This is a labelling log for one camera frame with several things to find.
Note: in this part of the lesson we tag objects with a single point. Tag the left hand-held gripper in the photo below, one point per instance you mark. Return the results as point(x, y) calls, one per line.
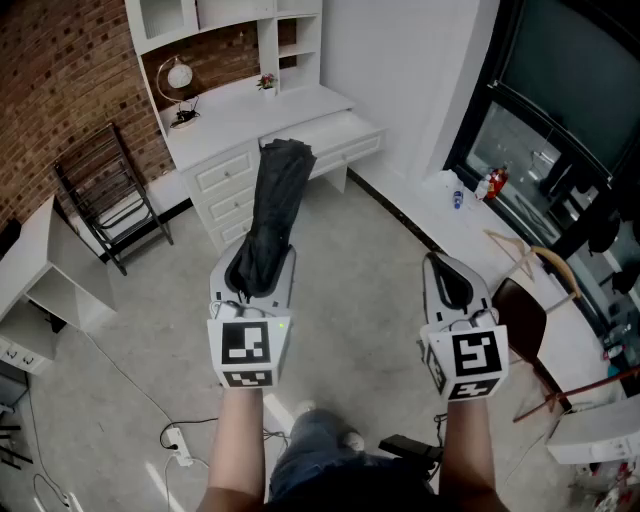
point(247, 350)

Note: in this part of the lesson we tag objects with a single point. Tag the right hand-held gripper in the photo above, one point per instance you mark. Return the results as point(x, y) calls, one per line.
point(475, 355)

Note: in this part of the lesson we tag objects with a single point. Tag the black umbrella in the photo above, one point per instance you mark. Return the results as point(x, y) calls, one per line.
point(280, 200)

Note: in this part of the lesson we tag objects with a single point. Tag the person's right forearm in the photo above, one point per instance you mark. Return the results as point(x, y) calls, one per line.
point(467, 450)

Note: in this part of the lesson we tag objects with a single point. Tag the person's left forearm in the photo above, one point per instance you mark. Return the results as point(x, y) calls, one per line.
point(235, 450)

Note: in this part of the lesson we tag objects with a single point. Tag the white desk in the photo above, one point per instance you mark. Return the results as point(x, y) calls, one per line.
point(235, 117)

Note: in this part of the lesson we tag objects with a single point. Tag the wooden chair with dark seat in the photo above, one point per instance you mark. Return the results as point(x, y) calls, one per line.
point(520, 315)

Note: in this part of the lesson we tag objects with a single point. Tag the wooden clothes hanger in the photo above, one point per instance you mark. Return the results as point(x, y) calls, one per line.
point(515, 252)

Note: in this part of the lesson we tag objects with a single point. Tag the clear water bottle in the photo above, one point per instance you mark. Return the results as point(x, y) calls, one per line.
point(458, 198)

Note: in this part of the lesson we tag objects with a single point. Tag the red bottle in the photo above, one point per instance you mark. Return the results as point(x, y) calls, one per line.
point(496, 182)

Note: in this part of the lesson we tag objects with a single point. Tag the reddish brown stick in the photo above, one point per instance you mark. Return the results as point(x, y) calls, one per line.
point(580, 392)

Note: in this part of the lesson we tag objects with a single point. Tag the black box device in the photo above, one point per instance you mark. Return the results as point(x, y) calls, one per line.
point(407, 446)

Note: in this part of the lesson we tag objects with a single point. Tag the black metal folding rack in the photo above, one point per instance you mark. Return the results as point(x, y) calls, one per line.
point(107, 200)

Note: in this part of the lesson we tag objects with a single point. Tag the person's blue jeans legs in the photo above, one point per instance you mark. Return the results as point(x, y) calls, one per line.
point(315, 450)

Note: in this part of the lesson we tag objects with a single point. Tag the white power strip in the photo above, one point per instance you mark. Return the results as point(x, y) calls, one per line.
point(180, 447)

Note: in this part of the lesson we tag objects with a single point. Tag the small potted flower plant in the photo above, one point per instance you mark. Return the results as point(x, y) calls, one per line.
point(267, 82)

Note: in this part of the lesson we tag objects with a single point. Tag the black framed window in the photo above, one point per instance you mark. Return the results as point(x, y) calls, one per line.
point(560, 125)

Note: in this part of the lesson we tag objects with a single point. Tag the white appliance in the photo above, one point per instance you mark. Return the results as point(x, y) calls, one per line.
point(595, 435)

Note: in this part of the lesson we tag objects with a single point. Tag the globe lamp with gold arc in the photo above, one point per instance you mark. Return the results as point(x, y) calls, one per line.
point(179, 76)

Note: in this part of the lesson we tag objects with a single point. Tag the white open cabinet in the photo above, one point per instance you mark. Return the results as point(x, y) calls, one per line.
point(30, 250)

